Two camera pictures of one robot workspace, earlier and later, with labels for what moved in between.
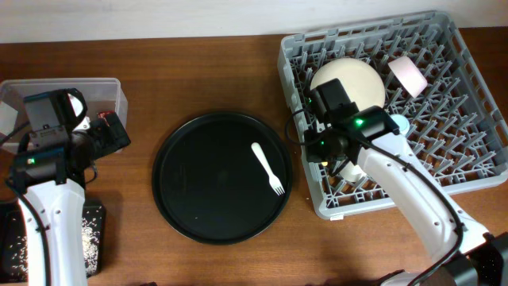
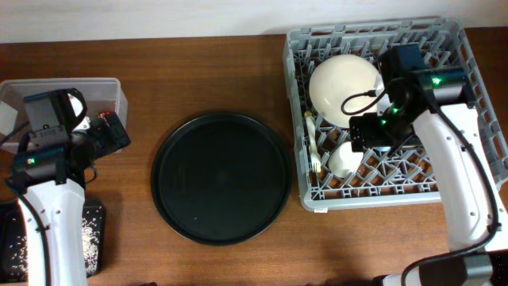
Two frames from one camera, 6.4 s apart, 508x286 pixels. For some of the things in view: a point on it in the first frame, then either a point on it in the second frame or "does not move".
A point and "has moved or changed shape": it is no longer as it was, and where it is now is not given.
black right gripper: x=323 y=102 → x=361 y=132
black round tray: x=209 y=185 does not move
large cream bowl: x=363 y=86 does not move
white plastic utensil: x=274 y=183 has moved or changed shape
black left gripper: x=115 y=133 does not move
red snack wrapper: x=103 y=114 does not move
